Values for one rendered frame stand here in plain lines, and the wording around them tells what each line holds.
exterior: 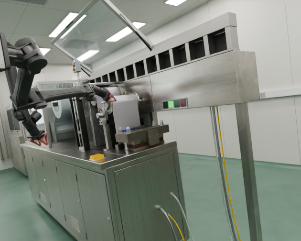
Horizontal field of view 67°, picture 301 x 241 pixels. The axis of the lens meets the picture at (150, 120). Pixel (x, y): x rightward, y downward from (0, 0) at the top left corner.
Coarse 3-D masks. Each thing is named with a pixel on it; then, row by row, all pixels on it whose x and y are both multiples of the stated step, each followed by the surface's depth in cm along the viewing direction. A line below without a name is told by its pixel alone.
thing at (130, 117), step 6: (132, 108) 184; (114, 114) 173; (120, 114) 177; (126, 114) 180; (132, 114) 184; (138, 114) 187; (114, 120) 173; (120, 120) 176; (126, 120) 180; (132, 120) 183; (138, 120) 187; (120, 126) 176; (126, 126) 180; (132, 126) 183
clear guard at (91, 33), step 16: (96, 16) 175; (112, 16) 169; (80, 32) 202; (96, 32) 193; (112, 32) 185; (128, 32) 178; (64, 48) 239; (80, 48) 227; (96, 48) 216; (112, 48) 206; (128, 48) 197; (144, 48) 189; (96, 64) 244
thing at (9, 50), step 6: (0, 36) 74; (6, 42) 78; (6, 48) 75; (12, 48) 78; (18, 48) 81; (6, 54) 75; (12, 54) 77; (18, 54) 80; (6, 60) 75; (12, 60) 78; (18, 60) 81; (6, 66) 74
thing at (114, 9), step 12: (96, 0) 159; (108, 0) 158; (84, 12) 175; (120, 12) 163; (72, 24) 194; (132, 24) 170; (60, 36) 218; (144, 36) 177; (60, 48) 241; (72, 60) 253
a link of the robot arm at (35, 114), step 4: (24, 112) 137; (28, 112) 139; (32, 112) 145; (36, 112) 148; (24, 116) 137; (28, 116) 139; (32, 116) 144; (36, 116) 146; (40, 116) 149; (20, 120) 140; (36, 120) 146
